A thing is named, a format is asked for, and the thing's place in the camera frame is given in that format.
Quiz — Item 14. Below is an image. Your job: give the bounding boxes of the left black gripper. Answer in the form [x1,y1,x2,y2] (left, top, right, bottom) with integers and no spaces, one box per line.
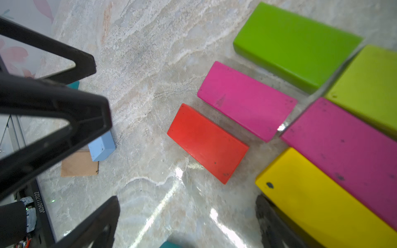
[1,17,112,198]

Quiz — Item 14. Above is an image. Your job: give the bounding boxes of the red block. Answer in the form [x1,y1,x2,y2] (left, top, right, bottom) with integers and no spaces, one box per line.
[167,103,249,185]

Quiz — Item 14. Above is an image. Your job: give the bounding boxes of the teal rectangular block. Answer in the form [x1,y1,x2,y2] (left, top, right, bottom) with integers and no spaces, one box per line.
[160,241,182,248]

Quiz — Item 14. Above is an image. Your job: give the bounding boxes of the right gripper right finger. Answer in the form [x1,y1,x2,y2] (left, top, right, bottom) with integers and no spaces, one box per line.
[255,194,309,248]

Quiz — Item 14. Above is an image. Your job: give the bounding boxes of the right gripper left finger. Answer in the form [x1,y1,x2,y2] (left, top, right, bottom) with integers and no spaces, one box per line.
[52,196,121,248]

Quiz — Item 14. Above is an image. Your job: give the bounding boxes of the teal triangle block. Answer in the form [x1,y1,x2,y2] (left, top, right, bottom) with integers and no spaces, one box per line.
[67,81,80,89]

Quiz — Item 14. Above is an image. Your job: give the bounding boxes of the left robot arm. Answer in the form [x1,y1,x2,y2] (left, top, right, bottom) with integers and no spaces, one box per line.
[1,17,121,248]

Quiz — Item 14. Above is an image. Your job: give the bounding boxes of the light blue block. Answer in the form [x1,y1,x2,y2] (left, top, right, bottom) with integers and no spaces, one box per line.
[88,131,116,162]

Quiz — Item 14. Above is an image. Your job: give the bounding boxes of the tan wooden block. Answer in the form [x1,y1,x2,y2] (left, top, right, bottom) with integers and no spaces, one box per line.
[61,151,99,177]

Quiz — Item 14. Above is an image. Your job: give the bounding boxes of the lime green block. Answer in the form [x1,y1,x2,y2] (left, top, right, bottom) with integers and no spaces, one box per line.
[325,45,397,139]

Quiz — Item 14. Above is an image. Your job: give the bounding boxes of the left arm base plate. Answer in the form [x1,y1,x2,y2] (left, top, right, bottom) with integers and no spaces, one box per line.
[14,179,56,248]

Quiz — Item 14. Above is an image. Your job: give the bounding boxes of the yellow block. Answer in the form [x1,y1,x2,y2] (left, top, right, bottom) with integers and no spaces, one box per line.
[255,148,397,248]

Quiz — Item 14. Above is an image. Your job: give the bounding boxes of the magenta block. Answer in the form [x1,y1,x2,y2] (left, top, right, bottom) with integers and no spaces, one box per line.
[281,98,397,229]
[197,61,297,143]

